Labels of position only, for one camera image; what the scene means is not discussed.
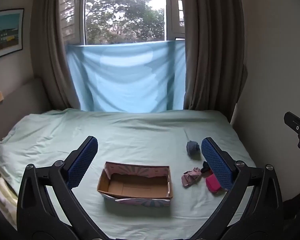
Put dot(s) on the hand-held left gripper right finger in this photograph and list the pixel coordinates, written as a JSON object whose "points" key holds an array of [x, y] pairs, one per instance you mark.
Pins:
{"points": [[216, 165]]}

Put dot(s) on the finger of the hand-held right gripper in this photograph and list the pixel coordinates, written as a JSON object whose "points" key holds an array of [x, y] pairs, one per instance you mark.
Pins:
{"points": [[296, 125]]}

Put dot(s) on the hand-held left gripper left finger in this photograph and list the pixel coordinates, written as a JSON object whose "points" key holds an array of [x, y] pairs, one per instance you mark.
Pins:
{"points": [[82, 165]]}

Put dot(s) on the black hair clip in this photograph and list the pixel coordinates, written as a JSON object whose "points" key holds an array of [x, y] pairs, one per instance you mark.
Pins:
{"points": [[205, 167]]}

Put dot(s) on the magenta zip pouch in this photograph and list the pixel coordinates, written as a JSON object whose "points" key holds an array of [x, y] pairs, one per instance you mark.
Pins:
{"points": [[212, 183]]}

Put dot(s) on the pink cloth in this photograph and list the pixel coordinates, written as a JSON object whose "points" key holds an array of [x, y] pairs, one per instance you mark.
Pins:
{"points": [[191, 177]]}

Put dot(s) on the blue-grey fuzzy soft item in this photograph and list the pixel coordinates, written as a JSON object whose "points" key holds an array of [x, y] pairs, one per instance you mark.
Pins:
{"points": [[193, 149]]}

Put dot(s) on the patterned cardboard box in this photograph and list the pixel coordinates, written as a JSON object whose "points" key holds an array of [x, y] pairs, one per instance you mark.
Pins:
{"points": [[135, 187]]}

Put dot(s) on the pale green bed sheet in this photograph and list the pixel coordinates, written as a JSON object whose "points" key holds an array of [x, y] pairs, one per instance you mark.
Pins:
{"points": [[140, 135]]}

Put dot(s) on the grey padded headboard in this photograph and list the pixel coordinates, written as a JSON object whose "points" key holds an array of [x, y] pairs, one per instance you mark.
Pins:
{"points": [[22, 105]]}

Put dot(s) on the striped pillow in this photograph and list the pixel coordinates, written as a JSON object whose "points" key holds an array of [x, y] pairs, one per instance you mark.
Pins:
{"points": [[2, 197]]}

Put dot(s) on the light blue hanging cloth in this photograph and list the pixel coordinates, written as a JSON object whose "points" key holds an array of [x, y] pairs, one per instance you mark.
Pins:
{"points": [[125, 80]]}

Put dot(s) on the brown curtain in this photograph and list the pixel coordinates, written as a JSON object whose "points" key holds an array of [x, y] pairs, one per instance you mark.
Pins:
{"points": [[50, 42], [210, 55]]}

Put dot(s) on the window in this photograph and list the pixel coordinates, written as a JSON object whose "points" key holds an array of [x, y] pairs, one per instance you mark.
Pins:
{"points": [[125, 12]]}

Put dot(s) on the framed wall picture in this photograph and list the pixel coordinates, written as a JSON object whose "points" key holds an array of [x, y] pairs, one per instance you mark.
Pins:
{"points": [[6, 32]]}

